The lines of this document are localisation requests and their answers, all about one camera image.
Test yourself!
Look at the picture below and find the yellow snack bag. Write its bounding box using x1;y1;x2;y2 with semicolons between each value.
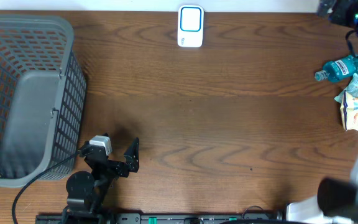
340;91;358;131

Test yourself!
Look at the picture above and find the blue mouthwash bottle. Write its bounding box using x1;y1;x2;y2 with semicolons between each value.
314;55;358;83

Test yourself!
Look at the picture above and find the white wet wipes pack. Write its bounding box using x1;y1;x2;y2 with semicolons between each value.
334;73;358;103

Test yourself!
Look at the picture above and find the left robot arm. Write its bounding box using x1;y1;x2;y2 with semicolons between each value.
60;134;139;224

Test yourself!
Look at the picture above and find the white barcode scanner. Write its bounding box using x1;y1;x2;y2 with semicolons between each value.
177;5;204;48

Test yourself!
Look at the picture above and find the grey plastic shopping basket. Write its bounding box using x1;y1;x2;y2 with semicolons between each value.
0;14;86;188

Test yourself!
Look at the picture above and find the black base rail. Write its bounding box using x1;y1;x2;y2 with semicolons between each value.
35;212;288;224

